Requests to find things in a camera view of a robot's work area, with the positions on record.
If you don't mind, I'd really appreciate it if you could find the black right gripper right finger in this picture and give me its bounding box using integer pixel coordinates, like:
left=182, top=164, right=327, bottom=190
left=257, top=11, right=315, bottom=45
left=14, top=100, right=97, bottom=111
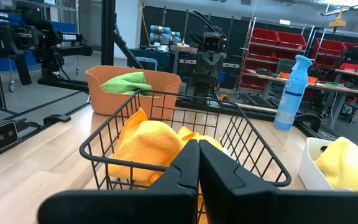
left=199, top=139, right=358, bottom=224

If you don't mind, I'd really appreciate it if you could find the green microfiber towel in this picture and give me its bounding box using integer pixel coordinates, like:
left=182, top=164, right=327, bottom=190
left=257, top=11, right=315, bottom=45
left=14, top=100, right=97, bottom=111
left=128, top=89, right=153, bottom=97
left=100, top=72, right=153, bottom=95

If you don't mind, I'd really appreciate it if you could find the white plastic bin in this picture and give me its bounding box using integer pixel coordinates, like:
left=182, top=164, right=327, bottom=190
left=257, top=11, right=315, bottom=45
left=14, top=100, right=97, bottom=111
left=298, top=137, right=358, bottom=191

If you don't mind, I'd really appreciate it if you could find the black wire basket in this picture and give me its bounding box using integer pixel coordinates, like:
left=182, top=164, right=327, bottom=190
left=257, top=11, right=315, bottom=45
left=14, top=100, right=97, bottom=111
left=79, top=89, right=293, bottom=224

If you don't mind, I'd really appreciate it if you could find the metal wire shelf rack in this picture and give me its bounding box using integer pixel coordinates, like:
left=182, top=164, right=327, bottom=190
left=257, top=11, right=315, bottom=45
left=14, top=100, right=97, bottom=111
left=234, top=17, right=358, bottom=97

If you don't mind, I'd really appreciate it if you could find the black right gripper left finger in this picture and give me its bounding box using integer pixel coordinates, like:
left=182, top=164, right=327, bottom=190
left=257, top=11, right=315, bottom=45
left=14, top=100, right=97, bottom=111
left=37, top=139, right=201, bottom=224

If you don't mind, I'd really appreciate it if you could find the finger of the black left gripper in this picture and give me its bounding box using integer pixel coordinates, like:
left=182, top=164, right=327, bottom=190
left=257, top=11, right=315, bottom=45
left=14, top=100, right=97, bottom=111
left=209, top=53, right=223, bottom=75
left=199, top=53, right=211, bottom=75

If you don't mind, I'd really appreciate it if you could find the black frame clamp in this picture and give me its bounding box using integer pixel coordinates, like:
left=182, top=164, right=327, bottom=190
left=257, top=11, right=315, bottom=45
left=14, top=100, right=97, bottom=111
left=44, top=114, right=71, bottom=124

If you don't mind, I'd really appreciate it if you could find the blue air freshener bottle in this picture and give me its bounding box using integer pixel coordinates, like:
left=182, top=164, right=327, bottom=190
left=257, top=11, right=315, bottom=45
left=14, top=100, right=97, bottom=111
left=273, top=55, right=313, bottom=131

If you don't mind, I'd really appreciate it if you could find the yellow ceiling hanger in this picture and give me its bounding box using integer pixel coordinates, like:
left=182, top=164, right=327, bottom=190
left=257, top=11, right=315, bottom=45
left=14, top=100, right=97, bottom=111
left=328, top=6, right=347, bottom=29

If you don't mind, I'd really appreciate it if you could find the orange microfiber towel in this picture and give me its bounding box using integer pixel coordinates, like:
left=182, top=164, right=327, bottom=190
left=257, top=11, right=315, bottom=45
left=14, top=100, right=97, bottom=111
left=177, top=126, right=224, bottom=151
left=108, top=107, right=186, bottom=184

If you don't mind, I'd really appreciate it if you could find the yellow microfiber towel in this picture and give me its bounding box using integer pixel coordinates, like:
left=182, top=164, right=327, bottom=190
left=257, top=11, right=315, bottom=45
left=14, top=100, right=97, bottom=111
left=314, top=136, right=358, bottom=192

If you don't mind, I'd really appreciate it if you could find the black vertical frame post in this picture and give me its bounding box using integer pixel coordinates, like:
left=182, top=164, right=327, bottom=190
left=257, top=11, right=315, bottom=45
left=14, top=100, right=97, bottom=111
left=101, top=0, right=145, bottom=70

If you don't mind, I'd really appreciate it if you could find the black computer monitor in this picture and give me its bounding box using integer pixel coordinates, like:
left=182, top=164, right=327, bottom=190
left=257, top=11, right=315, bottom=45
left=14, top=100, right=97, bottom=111
left=342, top=45, right=358, bottom=63

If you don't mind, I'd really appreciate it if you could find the orange plastic bin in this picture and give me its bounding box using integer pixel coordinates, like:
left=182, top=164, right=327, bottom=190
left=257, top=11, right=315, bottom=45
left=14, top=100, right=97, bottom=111
left=85, top=65, right=182, bottom=121

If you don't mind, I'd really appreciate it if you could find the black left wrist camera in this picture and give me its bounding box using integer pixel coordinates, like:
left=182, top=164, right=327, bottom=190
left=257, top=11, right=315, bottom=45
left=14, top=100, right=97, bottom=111
left=202, top=32, right=222, bottom=54

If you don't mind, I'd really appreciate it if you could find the wooden workbench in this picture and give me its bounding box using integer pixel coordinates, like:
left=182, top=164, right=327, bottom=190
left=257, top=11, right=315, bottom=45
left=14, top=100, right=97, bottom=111
left=247, top=67, right=358, bottom=128

